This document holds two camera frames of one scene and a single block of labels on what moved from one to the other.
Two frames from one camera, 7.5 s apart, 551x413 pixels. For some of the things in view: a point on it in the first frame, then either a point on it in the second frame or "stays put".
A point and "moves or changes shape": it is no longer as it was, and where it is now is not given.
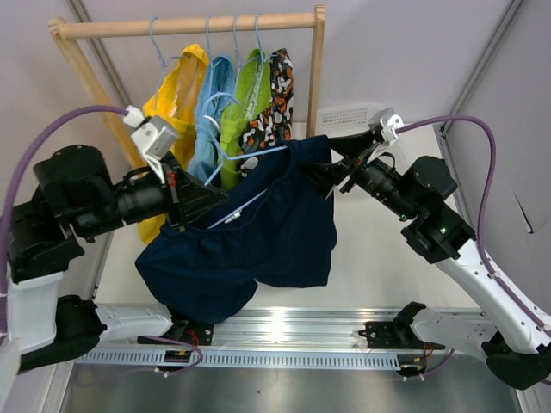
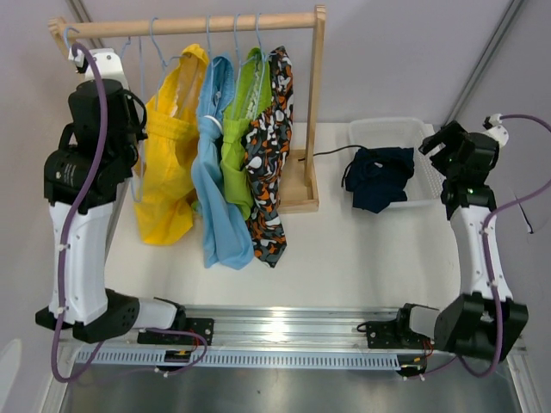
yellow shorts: [175, 99] stays put
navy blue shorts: [276, 227] moves or changes shape
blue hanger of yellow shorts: [163, 61] stays put
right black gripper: [349, 145] -> [452, 136]
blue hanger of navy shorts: [211, 175] -> [137, 197]
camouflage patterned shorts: [275, 126] stays put
